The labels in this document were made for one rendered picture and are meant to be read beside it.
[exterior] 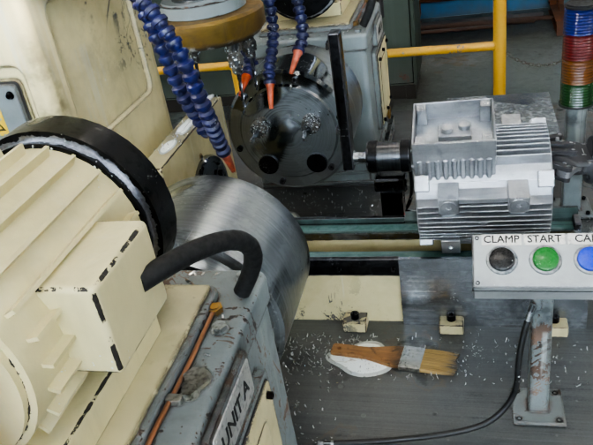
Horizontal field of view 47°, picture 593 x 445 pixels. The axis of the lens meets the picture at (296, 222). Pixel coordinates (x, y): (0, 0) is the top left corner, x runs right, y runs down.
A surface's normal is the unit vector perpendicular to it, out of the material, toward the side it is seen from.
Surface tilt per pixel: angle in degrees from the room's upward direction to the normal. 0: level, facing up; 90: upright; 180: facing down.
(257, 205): 40
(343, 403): 0
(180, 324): 0
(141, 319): 90
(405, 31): 90
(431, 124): 16
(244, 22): 90
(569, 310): 90
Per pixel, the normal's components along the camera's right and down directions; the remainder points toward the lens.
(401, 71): -0.22, 0.51
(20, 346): 0.91, -0.22
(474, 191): -0.19, -0.69
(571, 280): -0.24, -0.38
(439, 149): -0.15, 0.73
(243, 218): 0.45, -0.71
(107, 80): 0.97, -0.02
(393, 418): -0.15, -0.86
